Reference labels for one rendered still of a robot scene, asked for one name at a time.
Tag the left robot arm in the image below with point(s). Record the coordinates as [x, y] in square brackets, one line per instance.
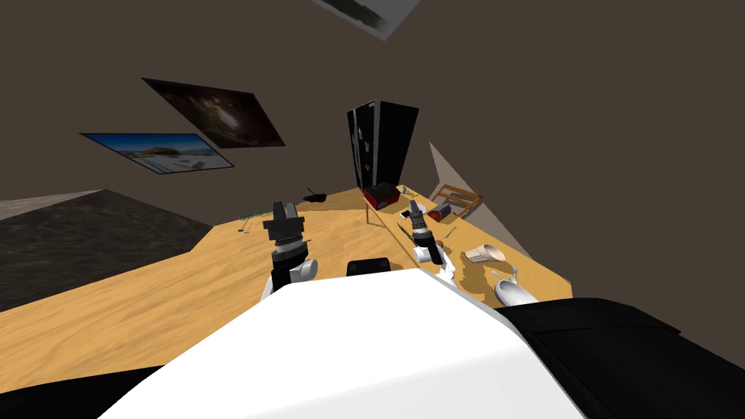
[289, 262]

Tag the dark framed picture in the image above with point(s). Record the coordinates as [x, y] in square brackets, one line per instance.
[224, 116]

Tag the grey window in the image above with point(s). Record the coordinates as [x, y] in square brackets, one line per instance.
[366, 13]

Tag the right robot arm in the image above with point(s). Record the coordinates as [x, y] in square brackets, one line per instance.
[611, 361]

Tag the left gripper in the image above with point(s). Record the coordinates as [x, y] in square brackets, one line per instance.
[285, 229]

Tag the red-brown cylinder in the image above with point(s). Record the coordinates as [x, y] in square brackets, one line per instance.
[440, 213]

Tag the red and black box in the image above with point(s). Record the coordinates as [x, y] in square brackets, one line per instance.
[381, 195]

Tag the silver ladle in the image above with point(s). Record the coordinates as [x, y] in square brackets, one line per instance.
[512, 291]

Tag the wooden table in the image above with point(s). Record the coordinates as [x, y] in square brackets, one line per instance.
[524, 273]

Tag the wooden chair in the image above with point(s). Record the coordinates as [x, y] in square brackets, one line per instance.
[457, 198]

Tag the black fridge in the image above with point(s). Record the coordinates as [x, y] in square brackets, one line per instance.
[384, 145]

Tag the green plant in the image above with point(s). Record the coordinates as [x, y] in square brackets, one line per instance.
[256, 217]

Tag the beige cup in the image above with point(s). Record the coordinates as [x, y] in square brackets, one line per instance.
[484, 254]

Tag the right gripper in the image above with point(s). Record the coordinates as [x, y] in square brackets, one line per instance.
[419, 222]

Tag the small black object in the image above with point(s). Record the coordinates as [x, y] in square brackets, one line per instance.
[316, 198]

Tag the blue landscape picture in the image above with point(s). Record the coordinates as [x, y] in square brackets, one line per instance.
[160, 152]

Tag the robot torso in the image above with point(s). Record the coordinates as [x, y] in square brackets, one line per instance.
[361, 349]

